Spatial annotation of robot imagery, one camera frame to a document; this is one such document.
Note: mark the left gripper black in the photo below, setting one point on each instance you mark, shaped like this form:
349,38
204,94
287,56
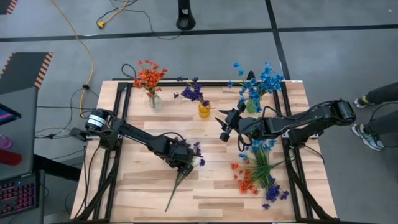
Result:
177,154

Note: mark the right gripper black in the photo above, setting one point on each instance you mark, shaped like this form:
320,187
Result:
237,124

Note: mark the purple artificial flower bunch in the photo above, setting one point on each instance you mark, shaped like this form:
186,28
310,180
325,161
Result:
273,193
191,93
202,162

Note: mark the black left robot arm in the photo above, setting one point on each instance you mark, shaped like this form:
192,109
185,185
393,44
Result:
136,135

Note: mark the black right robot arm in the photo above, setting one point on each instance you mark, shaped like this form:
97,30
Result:
295,123

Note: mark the yellow glass vase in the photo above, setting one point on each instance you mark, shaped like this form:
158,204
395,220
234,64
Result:
204,112

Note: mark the green glass vase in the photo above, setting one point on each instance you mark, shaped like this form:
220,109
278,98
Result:
251,107

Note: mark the clear glass vase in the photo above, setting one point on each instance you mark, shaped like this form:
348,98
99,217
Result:
155,102

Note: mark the black flat bar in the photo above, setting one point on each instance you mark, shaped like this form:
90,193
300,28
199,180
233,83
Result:
169,79

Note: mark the black stand base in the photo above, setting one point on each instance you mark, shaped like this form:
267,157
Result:
185,21

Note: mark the person's shoe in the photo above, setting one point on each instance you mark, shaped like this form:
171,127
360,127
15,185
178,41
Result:
368,138
362,102

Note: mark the gray desk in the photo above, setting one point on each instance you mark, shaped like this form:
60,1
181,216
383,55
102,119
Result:
21,124

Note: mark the person's leg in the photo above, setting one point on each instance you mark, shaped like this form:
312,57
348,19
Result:
384,123
384,93

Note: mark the backlit keyboard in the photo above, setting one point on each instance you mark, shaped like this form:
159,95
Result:
17,196

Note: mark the red object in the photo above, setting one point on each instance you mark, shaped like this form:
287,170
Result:
9,157

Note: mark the pink cup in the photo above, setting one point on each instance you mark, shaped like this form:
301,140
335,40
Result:
4,142

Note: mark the dark tablet screen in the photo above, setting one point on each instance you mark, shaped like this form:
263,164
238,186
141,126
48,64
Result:
7,115

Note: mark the black mat orange striped edge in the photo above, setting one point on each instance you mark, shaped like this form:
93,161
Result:
4,4
21,70

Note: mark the black aluminium table frame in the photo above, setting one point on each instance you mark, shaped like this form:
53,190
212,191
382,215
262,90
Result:
202,84

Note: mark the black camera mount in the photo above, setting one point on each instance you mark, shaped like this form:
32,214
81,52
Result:
251,75

